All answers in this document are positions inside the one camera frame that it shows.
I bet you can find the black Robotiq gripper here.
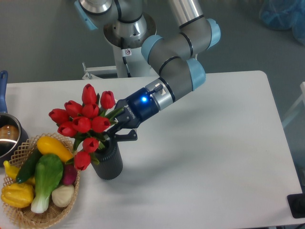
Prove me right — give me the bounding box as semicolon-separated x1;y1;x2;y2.
104;87;159;141

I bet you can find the red tulip bouquet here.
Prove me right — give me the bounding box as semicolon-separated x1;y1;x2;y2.
49;84;123;170

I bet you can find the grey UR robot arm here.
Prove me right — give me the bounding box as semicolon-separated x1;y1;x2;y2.
74;0;221;141

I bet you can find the dark grey ribbed vase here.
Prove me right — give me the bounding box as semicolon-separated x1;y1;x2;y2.
91;140;123;180

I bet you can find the purple red radish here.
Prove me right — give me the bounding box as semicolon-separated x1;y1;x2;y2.
62;165;77;185

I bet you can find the yellow squash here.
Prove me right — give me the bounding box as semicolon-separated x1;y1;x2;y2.
36;136;73;163

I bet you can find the green bok choy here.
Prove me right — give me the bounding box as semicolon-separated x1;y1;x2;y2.
31;154;63;214

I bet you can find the white garlic bulb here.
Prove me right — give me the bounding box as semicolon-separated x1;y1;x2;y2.
51;185;74;208

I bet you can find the dark green cucumber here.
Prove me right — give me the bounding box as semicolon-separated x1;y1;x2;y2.
15;148;42;184

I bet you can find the small yellow gourd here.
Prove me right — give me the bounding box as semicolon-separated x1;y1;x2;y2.
3;160;35;186

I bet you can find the yellow bell pepper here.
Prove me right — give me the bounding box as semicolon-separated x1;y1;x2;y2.
1;183;34;208

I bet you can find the woven wicker basket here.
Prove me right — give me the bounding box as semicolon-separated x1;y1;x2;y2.
0;134;80;229

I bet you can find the black device at table edge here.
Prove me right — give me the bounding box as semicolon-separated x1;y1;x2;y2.
287;193;305;219

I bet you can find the blue plastic bag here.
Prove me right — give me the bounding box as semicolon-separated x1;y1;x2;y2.
259;0;305;45

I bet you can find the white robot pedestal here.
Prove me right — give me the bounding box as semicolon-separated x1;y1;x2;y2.
81;11;201;81

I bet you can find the black cable on pedestal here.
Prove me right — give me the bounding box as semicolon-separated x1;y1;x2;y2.
120;37;132;78

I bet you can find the blue handled saucepan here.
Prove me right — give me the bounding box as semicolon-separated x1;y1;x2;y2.
0;70;28;167

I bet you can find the white frame at right edge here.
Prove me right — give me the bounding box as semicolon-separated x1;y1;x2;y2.
282;82;305;128

